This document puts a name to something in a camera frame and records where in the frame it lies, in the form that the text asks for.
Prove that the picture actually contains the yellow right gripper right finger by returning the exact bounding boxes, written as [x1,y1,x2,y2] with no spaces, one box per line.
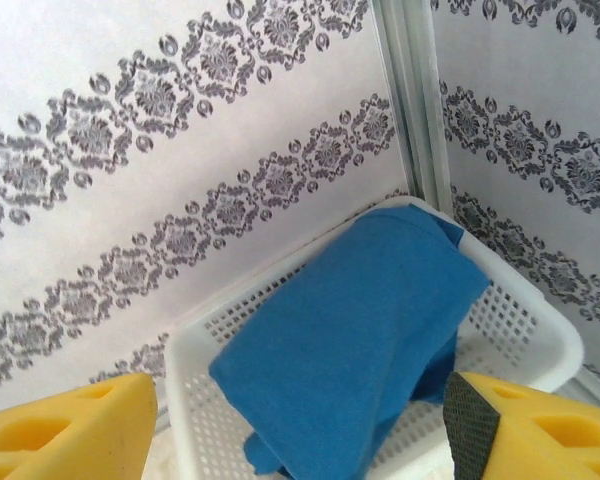
[442,370,600,480]

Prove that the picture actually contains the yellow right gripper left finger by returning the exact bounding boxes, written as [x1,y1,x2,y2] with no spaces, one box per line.
[0,372,159,480]

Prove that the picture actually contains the blue long pants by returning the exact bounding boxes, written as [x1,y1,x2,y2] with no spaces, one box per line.
[208,205,492,480]

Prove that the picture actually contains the white perforated plastic basket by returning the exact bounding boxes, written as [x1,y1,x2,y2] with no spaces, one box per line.
[163,194,585,480]

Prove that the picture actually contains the aluminium frame post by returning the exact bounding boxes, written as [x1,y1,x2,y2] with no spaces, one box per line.
[372,0,454,214]

